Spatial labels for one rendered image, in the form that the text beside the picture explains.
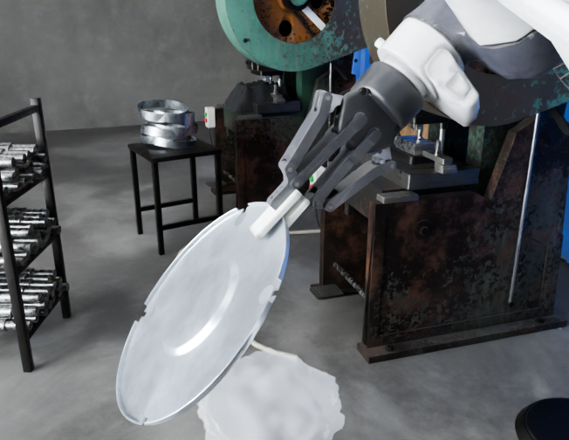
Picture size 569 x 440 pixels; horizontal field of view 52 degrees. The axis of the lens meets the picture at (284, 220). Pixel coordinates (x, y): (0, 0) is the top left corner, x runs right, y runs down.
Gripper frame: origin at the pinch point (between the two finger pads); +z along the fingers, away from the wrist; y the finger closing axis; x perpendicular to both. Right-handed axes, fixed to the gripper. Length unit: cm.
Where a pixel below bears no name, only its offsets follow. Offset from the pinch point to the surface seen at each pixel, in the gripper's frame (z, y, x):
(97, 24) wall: 5, 10, -622
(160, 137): 24, -40, -261
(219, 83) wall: -39, -129, -627
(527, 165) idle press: -70, -120, -117
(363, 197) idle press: -20, -89, -140
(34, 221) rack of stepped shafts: 70, -5, -163
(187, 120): 6, -42, -250
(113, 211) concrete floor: 87, -62, -323
